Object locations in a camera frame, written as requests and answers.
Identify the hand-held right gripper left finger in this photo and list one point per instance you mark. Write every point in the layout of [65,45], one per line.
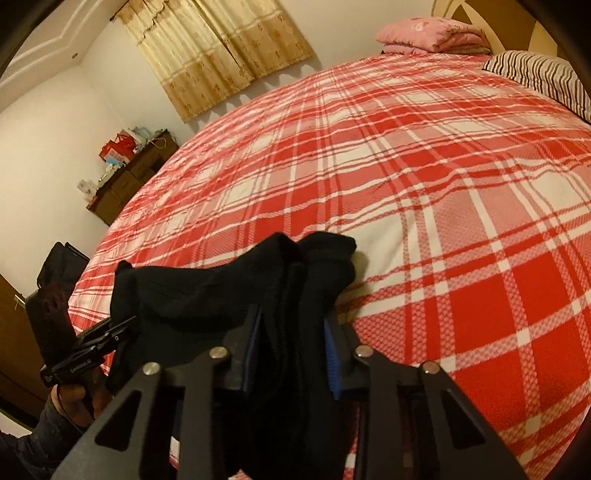
[253,350]

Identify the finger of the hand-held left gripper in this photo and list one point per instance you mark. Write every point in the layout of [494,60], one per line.
[115,325]

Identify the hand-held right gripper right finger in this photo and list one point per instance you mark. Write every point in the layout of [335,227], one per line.
[331,355]

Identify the black pants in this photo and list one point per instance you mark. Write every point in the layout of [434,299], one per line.
[194,295]

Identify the person's left forearm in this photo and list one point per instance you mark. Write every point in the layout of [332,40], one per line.
[37,443]

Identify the person's left hand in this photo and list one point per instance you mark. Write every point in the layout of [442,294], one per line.
[76,401]

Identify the brown wooden door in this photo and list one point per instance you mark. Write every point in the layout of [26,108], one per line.
[16,346]

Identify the black suitcase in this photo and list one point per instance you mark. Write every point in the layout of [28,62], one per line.
[60,267]

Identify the brown wooden dresser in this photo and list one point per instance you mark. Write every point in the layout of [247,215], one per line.
[129,180]

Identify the light blue box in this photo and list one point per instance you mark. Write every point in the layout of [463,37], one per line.
[115,159]

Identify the red gift bag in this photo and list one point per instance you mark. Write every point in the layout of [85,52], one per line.
[117,145]

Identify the red plaid bedsheet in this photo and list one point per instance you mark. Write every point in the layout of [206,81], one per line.
[415,184]

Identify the white paper bag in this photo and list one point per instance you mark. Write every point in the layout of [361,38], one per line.
[141,136]

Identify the beige patterned window curtain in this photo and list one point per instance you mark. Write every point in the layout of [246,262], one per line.
[207,50]

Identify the folded pink quilt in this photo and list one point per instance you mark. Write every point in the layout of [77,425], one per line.
[425,34]

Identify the striped pillow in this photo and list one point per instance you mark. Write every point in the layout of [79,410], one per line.
[545,74]

